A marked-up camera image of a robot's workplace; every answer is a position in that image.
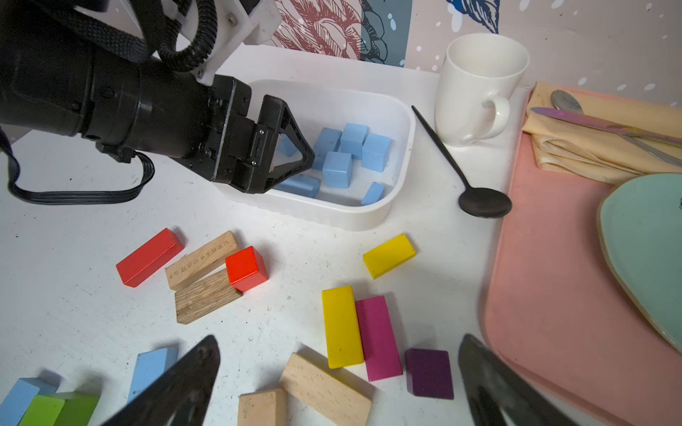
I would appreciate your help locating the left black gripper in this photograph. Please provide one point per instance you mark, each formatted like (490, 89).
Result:
(216, 136)

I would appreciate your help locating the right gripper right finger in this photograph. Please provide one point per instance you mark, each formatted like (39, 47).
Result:
(495, 392)

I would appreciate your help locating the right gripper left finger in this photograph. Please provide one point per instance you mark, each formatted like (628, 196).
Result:
(181, 395)

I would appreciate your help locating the long blue block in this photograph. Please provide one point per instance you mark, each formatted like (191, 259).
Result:
(149, 367)
(327, 141)

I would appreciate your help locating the small blue cube cluster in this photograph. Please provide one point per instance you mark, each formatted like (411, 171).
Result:
(300, 185)

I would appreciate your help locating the blue block cluster piece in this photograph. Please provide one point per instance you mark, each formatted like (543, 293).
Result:
(352, 139)

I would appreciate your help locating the blue cube block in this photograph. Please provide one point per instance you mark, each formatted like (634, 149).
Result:
(375, 152)

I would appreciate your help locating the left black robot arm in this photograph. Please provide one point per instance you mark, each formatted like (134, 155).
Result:
(66, 72)

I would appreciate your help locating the blue block cluster bottom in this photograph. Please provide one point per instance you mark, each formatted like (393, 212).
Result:
(285, 146)

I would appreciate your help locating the white plastic tray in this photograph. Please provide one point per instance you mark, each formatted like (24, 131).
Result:
(316, 107)

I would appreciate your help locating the purple cube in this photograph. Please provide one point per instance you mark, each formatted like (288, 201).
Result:
(429, 374)

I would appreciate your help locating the beige wooden block upright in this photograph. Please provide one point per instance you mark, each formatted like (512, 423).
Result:
(269, 407)

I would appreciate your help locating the dark wooden block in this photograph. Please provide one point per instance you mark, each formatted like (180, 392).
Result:
(204, 297)

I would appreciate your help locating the pink placemat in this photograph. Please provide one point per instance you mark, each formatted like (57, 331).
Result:
(557, 315)

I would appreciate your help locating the green cube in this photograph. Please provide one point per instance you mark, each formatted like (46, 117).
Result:
(61, 409)

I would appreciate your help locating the magenta block beside striped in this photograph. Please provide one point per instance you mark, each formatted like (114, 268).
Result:
(382, 359)

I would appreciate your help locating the long red block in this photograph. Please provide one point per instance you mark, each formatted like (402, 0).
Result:
(149, 258)

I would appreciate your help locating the light wooden block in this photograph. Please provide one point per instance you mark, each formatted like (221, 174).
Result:
(192, 267)

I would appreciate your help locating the small red cube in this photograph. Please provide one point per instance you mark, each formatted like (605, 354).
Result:
(246, 269)

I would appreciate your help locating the beige numbered wooden block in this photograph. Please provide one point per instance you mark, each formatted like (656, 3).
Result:
(335, 400)

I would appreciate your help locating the yellow striped block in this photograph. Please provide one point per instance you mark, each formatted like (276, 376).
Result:
(343, 337)

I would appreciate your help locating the small yellow cube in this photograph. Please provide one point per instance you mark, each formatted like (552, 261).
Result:
(388, 256)

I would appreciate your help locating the black spoon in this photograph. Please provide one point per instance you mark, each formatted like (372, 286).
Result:
(480, 202)

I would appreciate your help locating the white ceramic mug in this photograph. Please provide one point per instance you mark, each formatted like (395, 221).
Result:
(479, 74)

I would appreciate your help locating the green flower plate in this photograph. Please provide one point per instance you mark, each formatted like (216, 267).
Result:
(639, 227)

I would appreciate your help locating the yellow folded napkin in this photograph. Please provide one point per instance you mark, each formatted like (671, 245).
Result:
(598, 155)

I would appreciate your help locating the iridescent cutlery on napkin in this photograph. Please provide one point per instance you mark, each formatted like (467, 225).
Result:
(566, 108)

